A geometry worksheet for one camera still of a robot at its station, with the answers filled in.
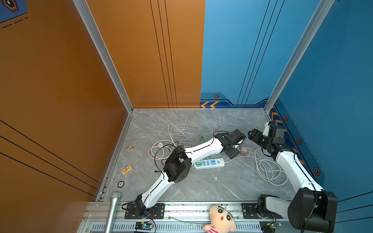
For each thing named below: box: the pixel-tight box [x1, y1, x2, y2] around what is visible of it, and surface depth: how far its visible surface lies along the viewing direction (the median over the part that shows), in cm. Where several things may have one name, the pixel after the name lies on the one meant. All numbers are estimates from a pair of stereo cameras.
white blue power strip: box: [193, 158, 225, 170], surface depth 89 cm
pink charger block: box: [239, 145, 248, 156], surface depth 96 cm
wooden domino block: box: [120, 165, 133, 176], surface depth 89 cm
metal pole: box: [103, 191, 121, 233], surface depth 73 cm
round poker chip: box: [117, 180, 125, 189], surface depth 84 cm
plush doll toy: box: [203, 205, 237, 233], surface depth 66 cm
